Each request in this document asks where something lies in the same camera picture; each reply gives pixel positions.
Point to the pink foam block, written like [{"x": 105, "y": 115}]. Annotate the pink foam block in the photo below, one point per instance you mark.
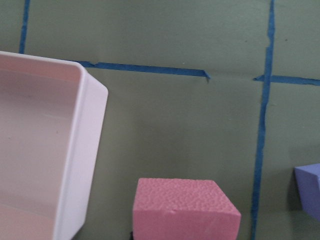
[{"x": 183, "y": 209}]

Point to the purple foam block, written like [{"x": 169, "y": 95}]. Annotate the purple foam block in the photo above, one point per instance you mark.
[{"x": 308, "y": 183}]

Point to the pink plastic bin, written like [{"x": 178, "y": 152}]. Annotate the pink plastic bin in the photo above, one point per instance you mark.
[{"x": 51, "y": 118}]

